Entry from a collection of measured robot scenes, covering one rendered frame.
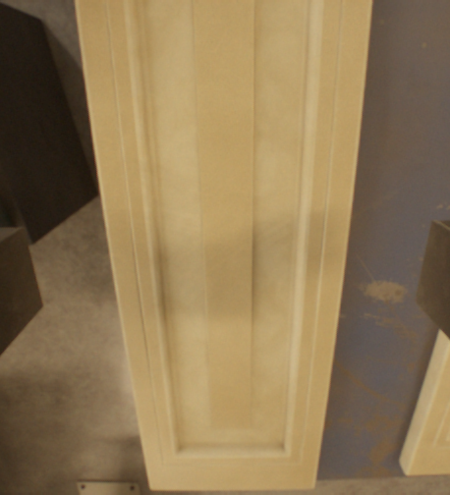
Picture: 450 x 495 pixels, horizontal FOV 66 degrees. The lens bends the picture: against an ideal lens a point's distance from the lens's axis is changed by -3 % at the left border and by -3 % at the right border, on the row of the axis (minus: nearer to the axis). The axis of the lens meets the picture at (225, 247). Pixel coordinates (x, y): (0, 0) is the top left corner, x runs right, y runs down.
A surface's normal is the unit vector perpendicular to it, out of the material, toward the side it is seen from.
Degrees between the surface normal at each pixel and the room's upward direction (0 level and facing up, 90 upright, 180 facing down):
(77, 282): 0
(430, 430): 0
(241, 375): 0
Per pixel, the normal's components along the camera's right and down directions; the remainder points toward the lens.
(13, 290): 1.00, -0.01
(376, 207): 0.00, 0.38
